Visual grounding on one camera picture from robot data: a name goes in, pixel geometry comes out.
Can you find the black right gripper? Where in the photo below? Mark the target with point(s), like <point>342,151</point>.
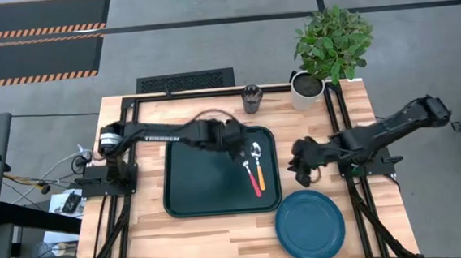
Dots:
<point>311,152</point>

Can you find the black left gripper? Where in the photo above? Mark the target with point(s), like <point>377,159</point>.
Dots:
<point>227,135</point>

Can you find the patterned drinking cup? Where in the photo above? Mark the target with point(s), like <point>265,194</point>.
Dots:
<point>252,99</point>

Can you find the blue round plate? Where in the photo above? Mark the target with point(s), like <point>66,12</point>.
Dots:
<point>309,226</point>

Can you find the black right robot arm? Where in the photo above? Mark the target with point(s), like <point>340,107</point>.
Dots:
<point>385,128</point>

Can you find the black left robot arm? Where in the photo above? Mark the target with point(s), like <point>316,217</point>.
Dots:
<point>153,135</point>

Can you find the dark green plastic tray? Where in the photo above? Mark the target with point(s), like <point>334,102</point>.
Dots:
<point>210,183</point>

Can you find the white plant pot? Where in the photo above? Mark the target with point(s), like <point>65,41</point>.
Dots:
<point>307,93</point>

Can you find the black floor vent grille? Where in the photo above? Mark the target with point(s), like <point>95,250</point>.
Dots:
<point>170,82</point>

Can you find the green leafy plant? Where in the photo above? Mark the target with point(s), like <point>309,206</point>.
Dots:
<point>332,42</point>

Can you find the black handheld controller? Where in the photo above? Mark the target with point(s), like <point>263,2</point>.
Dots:
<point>71,202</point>

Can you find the white paper sheet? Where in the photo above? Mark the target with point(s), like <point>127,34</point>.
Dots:
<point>59,234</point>

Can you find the black desk beam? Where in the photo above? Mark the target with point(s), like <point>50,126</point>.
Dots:
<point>37,217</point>

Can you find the black hazard-striped floor mat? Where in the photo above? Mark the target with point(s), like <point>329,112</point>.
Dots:
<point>35,14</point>
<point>30,59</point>

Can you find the black aluminium table frame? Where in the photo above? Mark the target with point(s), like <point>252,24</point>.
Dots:
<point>211,93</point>

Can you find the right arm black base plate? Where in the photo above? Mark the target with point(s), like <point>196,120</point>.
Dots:
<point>379,163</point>

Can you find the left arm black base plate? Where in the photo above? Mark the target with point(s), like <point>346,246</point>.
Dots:
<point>96,188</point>

